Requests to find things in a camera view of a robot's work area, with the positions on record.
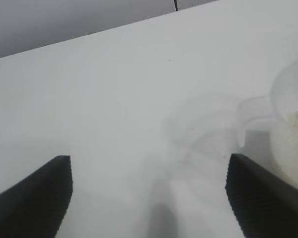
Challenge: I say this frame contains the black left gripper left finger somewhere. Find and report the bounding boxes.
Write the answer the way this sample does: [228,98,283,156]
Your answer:
[0,155,74,238]

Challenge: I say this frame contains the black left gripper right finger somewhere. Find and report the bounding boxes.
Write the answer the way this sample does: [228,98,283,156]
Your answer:
[224,153,298,238]

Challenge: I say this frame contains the clear plastic measuring cup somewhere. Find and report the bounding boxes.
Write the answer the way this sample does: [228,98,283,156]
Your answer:
[236,56,298,196]

